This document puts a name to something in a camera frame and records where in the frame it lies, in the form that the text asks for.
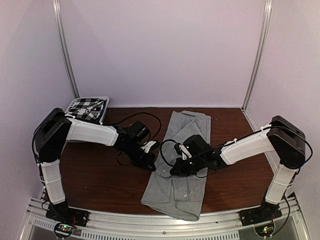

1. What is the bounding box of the left aluminium corner post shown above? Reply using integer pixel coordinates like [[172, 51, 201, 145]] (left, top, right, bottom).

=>
[[52, 0, 80, 98]]

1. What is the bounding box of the grey long sleeve shirt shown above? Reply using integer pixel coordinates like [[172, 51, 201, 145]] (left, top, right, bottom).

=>
[[140, 110, 211, 222]]

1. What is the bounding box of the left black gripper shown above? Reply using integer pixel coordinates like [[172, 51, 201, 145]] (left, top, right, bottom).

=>
[[121, 140, 156, 171]]

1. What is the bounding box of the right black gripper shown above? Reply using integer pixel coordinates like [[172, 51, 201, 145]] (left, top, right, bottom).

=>
[[169, 155, 206, 177]]

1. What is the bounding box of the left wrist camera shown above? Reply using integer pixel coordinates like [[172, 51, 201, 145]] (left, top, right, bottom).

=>
[[141, 140, 160, 153]]

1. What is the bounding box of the white plastic basket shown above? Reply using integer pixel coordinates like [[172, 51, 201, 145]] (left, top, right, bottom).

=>
[[63, 95, 111, 126]]

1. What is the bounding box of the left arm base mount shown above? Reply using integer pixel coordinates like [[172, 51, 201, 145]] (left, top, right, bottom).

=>
[[45, 206, 89, 239]]

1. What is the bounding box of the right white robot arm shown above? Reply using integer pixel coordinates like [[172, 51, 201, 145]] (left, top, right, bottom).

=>
[[170, 115, 313, 221]]

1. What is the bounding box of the black cable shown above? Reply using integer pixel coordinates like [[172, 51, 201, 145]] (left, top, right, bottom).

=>
[[159, 138, 181, 168], [114, 112, 163, 141]]

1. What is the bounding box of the right black cable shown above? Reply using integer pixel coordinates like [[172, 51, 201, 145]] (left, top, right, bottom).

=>
[[159, 138, 181, 168]]

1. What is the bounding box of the aluminium front rail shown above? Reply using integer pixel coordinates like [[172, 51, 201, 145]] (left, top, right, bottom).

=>
[[17, 197, 311, 240]]

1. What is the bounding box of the black white checkered shirt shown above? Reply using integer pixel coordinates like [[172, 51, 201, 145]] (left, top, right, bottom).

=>
[[66, 97, 107, 123]]

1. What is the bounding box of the aluminium corner post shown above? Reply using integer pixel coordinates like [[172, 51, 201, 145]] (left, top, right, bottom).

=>
[[52, 0, 80, 98], [241, 0, 273, 112]]

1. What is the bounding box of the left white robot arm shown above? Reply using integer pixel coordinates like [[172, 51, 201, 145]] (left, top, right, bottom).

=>
[[32, 108, 159, 222]]

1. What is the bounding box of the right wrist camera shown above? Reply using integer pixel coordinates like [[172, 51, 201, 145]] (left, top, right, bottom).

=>
[[174, 143, 192, 161]]

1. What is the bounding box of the right aluminium corner post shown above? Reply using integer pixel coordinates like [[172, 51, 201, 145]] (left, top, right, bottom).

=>
[[241, 0, 273, 112]]

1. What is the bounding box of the left black cable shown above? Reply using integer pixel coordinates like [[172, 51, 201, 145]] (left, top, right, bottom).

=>
[[114, 112, 163, 141]]

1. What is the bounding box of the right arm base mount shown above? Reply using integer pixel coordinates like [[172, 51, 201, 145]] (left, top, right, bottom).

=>
[[239, 206, 282, 238]]

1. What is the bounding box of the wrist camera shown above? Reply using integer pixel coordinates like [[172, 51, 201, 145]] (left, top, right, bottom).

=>
[[174, 143, 192, 161], [141, 140, 160, 153]]

